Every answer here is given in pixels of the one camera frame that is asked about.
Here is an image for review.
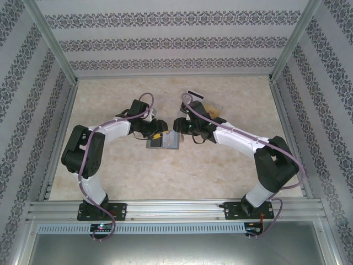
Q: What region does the aluminium front rail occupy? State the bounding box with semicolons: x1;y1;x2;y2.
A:
26;200;328;222

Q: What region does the controller circuit board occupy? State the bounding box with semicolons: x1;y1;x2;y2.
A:
90;223;114;232
246;222;264;236

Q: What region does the aluminium floor side rail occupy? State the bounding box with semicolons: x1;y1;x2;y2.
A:
269;79;314;199

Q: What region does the left controller circuit board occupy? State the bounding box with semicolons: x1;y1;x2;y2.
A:
90;223;114;232

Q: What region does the white card black stripe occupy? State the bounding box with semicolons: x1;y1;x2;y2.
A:
186;89;205;100

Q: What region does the grey metal card holder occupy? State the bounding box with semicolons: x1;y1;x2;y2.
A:
146;130;183;151

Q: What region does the grey metal shelf panel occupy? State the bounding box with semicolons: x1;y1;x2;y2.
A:
16;218;340;265

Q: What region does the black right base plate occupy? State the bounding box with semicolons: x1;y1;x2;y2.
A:
223;201;275;221

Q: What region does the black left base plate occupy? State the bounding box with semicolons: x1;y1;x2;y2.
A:
77;203;127;221

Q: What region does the aluminium frame post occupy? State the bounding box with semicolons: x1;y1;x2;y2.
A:
23;0;80;84
268;0;323;84

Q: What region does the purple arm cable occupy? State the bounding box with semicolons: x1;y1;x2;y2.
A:
181;92;307;239
78;92;156;241

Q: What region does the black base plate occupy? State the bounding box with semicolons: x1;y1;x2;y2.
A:
223;201;275;221
77;203;127;221

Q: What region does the slotted grey cable duct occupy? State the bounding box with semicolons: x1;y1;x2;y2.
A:
37;222;246;234

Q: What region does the gold card black stripe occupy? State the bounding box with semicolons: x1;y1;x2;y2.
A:
205;104;222;119

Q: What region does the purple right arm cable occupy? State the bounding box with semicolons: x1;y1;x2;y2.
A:
181;92;307;239

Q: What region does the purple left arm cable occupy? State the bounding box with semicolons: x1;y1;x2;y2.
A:
78;92;156;241

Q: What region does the right controller circuit board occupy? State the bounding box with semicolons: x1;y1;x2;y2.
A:
246;222;264;236

